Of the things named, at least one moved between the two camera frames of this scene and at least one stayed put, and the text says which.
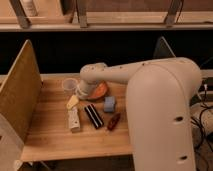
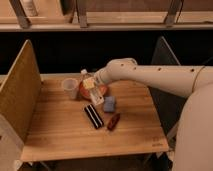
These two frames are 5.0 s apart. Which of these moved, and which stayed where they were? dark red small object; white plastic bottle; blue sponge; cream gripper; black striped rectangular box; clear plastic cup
Moved: white plastic bottle; cream gripper
Stayed: blue sponge; black striped rectangular box; dark red small object; clear plastic cup
